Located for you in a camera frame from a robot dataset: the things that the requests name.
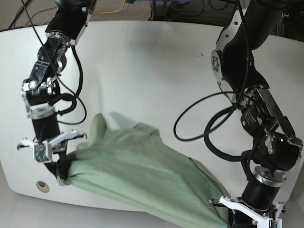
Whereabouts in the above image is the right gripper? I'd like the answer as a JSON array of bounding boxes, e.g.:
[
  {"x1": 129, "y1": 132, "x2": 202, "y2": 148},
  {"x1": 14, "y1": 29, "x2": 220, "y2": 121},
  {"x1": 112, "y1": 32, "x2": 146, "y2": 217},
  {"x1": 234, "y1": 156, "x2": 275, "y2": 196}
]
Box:
[{"x1": 17, "y1": 129, "x2": 87, "y2": 180}]

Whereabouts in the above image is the yellow cable on floor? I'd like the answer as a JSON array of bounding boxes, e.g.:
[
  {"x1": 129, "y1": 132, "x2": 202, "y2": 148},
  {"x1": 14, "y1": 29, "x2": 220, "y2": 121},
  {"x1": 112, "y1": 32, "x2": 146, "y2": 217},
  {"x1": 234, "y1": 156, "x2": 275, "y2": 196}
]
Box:
[{"x1": 92, "y1": 0, "x2": 126, "y2": 16}]

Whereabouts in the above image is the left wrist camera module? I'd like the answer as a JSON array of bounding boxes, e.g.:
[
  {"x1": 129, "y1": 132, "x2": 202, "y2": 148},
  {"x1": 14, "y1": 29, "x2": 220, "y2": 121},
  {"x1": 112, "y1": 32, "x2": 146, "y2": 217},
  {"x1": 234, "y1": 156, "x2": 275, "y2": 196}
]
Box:
[{"x1": 269, "y1": 218, "x2": 283, "y2": 228}]

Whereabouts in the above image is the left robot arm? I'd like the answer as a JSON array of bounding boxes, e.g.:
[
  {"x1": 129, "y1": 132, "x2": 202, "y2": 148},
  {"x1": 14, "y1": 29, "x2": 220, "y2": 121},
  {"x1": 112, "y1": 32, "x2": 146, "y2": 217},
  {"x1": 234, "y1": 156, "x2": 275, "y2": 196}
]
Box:
[{"x1": 204, "y1": 0, "x2": 303, "y2": 228}]

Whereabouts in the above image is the left table cable grommet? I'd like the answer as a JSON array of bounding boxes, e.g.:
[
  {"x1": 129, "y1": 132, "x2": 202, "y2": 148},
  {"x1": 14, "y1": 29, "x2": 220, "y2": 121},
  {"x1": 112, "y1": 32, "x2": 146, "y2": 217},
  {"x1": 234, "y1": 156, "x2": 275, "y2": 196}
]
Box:
[{"x1": 36, "y1": 180, "x2": 49, "y2": 193}]

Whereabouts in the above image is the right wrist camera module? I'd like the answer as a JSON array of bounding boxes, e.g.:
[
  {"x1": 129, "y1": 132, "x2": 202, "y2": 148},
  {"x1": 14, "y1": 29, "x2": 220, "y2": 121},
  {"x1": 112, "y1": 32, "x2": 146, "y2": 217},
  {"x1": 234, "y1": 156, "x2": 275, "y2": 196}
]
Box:
[{"x1": 33, "y1": 141, "x2": 52, "y2": 163}]

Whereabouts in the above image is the green polo t-shirt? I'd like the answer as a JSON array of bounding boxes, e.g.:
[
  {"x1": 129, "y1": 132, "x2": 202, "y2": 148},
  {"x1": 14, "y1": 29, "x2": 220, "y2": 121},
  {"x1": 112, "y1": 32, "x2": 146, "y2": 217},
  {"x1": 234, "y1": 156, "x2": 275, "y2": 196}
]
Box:
[{"x1": 57, "y1": 114, "x2": 228, "y2": 228}]

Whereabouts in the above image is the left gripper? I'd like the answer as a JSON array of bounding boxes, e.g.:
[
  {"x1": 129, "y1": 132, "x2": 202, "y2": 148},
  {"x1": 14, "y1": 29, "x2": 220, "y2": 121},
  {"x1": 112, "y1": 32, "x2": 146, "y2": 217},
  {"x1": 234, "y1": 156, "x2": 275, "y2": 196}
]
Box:
[{"x1": 209, "y1": 196, "x2": 285, "y2": 228}]

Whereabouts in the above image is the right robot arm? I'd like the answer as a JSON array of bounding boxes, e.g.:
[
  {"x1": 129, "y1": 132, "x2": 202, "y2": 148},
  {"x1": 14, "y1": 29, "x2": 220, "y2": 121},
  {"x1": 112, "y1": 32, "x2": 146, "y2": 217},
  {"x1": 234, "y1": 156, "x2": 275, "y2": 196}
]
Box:
[{"x1": 17, "y1": 0, "x2": 96, "y2": 180}]

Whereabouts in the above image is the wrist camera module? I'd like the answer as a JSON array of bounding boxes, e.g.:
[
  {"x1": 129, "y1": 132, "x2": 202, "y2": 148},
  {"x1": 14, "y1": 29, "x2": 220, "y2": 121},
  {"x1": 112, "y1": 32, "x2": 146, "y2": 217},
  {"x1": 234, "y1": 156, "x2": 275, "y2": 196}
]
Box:
[
  {"x1": 33, "y1": 141, "x2": 52, "y2": 163},
  {"x1": 269, "y1": 218, "x2": 283, "y2": 228}
]

